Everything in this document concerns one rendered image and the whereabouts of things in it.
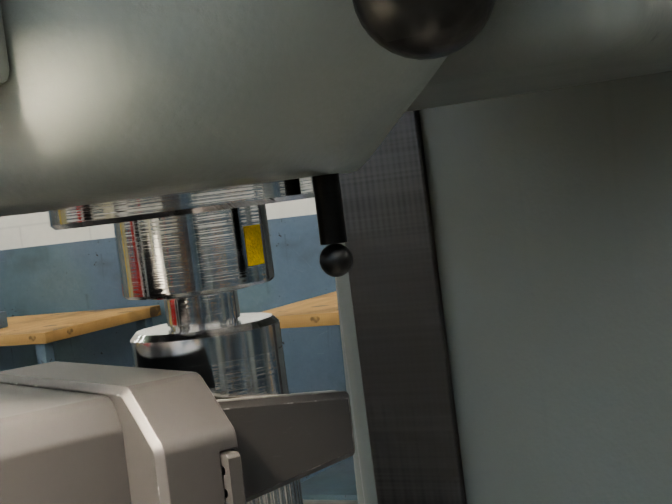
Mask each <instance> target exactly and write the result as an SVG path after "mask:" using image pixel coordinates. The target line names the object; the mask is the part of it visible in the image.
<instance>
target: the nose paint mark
mask: <svg viewBox="0 0 672 504"><path fill-rule="evenodd" d="M244 233H245V241H246V249H247V256H248V264H249V266H253V265H258V264H263V263H265V261H264V254H263V246H262V238H261V231H260V224H258V225H251V226H245V227H244Z"/></svg>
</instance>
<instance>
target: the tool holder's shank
mask: <svg viewBox="0 0 672 504"><path fill-rule="evenodd" d="M242 288H246V287H242ZM242 288H237V289H231V290H225V291H218V292H212V293H205V294H197V295H189V296H181V297H172V298H162V299H150V300H164V305H165V312H166V320H167V326H168V327H170V329H190V328H199V327H207V326H213V325H219V324H224V323H229V322H233V321H236V320H238V317H240V309H239V302H238V294H237V290H238V289H242Z"/></svg>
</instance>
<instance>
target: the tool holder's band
mask: <svg viewBox="0 0 672 504"><path fill-rule="evenodd" d="M130 345H131V352H132V359H133V366H135V367H138V368H152V369H170V368H182V367H192V366H201V365H208V364H215V363H221V362H228V361H233V360H238V359H243V358H248V357H253V356H257V355H261V354H264V353H268V352H271V351H274V350H276V349H278V348H280V347H281V346H282V336H281V328H280V321H279V319H278V318H276V317H275V316H274V315H273V314H271V313H240V317H238V320H236V321H233V322H229V323H224V324H219V325H213V326H207V327H199V328H190V329H170V327H168V326H167V323H166V324H162V325H157V326H153V327H149V328H145V329H142V330H139V331H137V332H136V333H135V334H134V336H133V337H132V338H131V339H130Z"/></svg>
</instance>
